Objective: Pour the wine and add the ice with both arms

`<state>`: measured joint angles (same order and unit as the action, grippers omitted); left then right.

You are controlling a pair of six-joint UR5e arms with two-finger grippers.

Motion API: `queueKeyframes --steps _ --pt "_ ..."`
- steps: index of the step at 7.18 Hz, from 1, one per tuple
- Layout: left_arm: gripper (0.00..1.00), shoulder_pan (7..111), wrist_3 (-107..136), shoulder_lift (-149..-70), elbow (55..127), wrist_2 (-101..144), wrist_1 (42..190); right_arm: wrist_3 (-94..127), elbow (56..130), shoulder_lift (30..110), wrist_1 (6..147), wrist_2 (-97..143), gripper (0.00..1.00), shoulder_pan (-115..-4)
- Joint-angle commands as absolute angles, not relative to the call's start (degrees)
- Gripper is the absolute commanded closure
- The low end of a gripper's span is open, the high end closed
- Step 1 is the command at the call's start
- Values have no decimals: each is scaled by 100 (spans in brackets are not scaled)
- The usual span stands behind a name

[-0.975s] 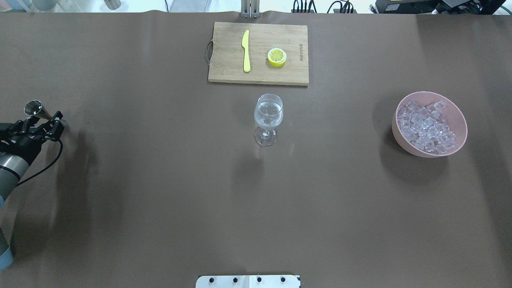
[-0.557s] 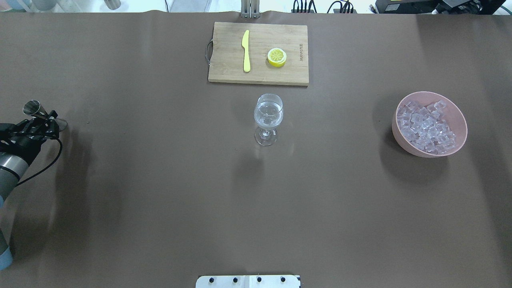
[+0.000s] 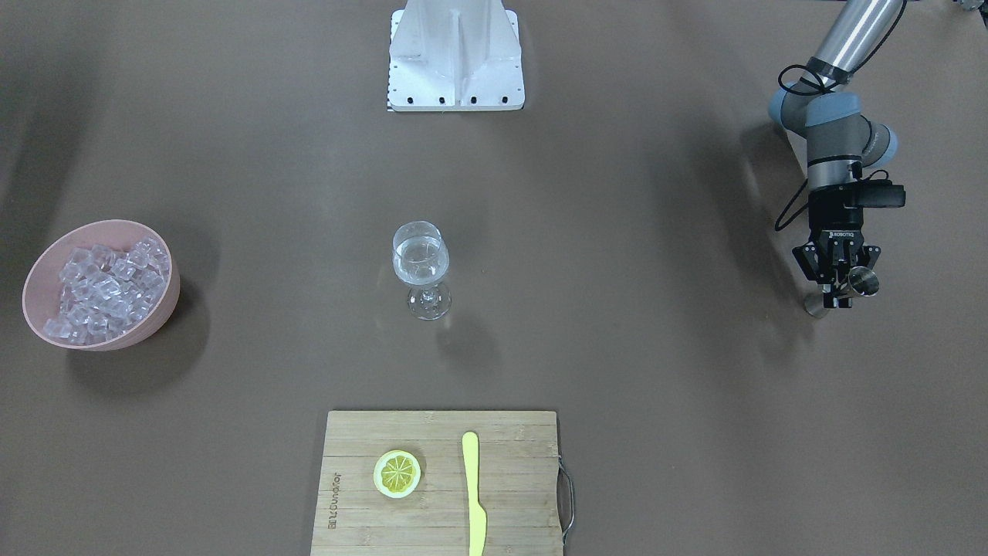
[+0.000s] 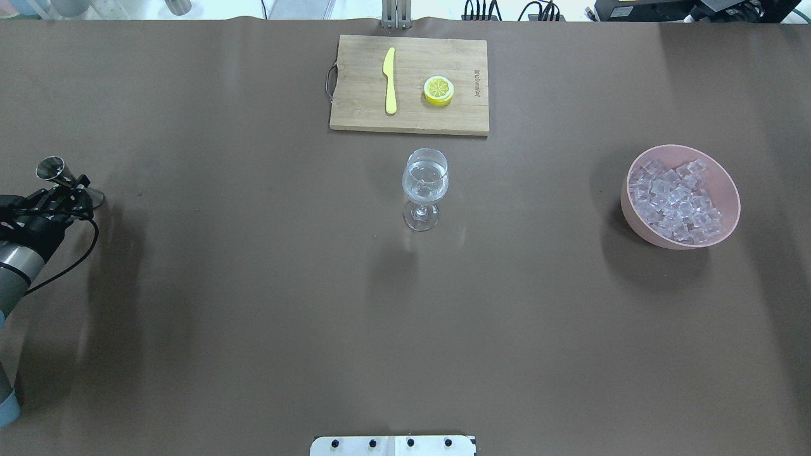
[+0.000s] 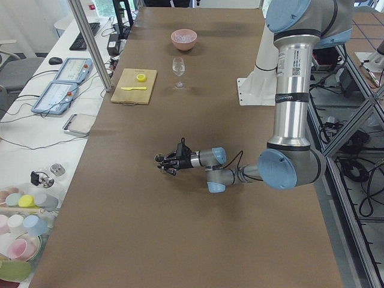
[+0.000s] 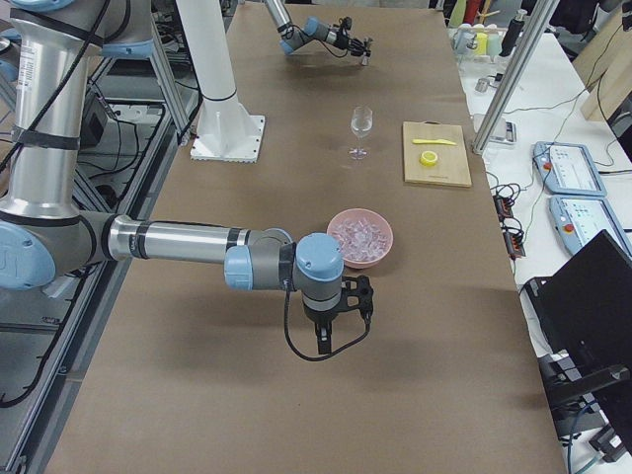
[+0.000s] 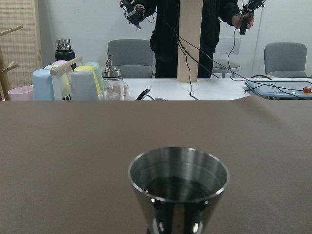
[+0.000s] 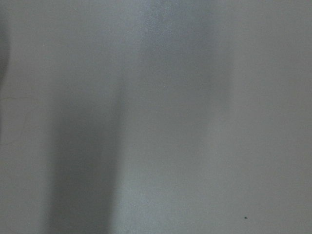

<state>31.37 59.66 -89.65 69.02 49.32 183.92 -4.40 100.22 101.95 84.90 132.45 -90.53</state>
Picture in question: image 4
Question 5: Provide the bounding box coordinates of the wooden cutting board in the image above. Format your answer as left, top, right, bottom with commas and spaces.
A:
328, 34, 490, 137

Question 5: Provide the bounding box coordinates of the clear wine glass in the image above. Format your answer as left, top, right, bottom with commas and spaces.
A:
402, 148, 449, 232

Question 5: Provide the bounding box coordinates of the yellow lemon half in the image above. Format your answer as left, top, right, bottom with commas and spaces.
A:
423, 75, 455, 107

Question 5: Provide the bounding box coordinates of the aluminium frame post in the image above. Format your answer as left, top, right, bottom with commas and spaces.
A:
380, 0, 413, 30

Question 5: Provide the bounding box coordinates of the yellow plastic knife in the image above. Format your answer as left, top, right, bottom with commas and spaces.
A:
382, 47, 397, 115

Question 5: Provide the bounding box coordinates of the pink bowl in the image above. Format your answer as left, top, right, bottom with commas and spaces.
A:
620, 144, 741, 250

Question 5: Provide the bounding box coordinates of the clear ice cubes pile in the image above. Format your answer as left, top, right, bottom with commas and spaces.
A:
629, 159, 722, 245

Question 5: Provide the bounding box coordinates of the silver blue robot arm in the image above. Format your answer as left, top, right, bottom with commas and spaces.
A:
1, 186, 99, 323

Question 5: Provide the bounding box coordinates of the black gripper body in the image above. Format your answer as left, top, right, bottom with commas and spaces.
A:
1, 190, 96, 254

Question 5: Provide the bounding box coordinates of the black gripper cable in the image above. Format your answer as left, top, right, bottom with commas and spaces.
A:
24, 215, 101, 296

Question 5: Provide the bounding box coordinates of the metal cocktail jigger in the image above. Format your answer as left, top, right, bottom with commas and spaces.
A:
35, 156, 105, 210

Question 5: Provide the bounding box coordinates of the white camera mast base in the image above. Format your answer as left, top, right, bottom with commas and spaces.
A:
309, 434, 478, 455

